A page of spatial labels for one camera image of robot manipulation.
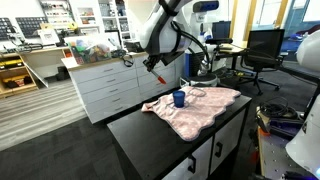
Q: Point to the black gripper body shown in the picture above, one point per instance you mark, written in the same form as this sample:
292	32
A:
154	59

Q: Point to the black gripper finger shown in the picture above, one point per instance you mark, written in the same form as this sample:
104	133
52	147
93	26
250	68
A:
145	68
152	68

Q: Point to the red capped Sharpie marker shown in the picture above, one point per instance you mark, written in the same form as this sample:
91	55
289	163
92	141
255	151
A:
159	78

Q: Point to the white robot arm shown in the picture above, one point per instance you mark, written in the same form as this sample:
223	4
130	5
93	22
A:
166	35

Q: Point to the dark blue plastic cup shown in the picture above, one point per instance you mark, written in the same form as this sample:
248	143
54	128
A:
179	97

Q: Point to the white drawer cabinet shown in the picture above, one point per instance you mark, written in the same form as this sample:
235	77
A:
108	87

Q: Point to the pink polka dot cloth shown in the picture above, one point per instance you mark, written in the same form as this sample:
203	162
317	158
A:
202	105

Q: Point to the clear plastic toy bin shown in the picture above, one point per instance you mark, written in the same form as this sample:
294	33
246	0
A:
89	49

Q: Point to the computer monitor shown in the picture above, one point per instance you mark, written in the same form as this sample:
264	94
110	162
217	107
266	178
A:
221	29

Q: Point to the black table cabinet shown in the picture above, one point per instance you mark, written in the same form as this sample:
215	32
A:
148	149

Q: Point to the black office chair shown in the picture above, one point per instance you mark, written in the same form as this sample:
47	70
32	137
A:
262	54

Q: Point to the wooden shelf unit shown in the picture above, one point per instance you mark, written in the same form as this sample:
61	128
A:
15	78

